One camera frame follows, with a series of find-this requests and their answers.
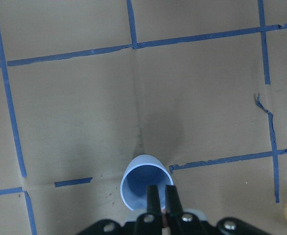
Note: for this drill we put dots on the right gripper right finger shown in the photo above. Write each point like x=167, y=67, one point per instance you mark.
x=174, y=207

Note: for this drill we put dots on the light blue plastic cup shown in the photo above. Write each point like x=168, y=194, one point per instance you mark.
x=143, y=171

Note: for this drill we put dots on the pink chopstick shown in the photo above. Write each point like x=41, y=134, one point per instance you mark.
x=164, y=219

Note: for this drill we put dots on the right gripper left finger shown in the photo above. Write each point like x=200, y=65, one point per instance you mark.
x=153, y=208

